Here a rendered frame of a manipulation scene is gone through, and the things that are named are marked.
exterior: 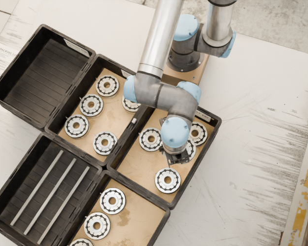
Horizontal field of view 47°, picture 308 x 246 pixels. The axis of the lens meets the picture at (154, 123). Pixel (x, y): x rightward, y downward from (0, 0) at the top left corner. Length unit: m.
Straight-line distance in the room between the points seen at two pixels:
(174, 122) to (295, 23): 1.98
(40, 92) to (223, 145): 0.85
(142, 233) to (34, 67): 0.88
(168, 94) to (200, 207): 0.69
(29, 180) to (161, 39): 0.84
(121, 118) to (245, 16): 1.53
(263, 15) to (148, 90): 1.88
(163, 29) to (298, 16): 1.90
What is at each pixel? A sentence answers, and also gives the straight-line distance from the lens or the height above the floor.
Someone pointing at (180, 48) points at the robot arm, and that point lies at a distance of 1.50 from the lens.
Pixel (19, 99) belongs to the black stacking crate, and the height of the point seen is 0.83.
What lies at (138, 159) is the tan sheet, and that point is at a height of 0.83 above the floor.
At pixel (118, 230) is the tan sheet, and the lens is 1.44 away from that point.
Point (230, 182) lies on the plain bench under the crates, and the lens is 1.58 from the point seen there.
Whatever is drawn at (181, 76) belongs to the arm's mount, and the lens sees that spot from 1.59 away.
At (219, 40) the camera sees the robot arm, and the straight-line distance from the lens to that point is 1.39.
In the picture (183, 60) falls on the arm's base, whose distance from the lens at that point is 1.57.
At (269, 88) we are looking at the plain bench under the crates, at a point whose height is 0.70.
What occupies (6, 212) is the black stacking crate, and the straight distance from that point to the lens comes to 1.58.
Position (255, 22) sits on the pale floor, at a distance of 2.74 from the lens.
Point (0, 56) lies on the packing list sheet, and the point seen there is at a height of 0.70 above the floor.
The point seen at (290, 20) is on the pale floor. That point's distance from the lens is 2.81.
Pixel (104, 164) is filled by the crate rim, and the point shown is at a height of 0.93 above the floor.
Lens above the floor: 2.25
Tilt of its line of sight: 72 degrees down
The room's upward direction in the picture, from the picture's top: 11 degrees counter-clockwise
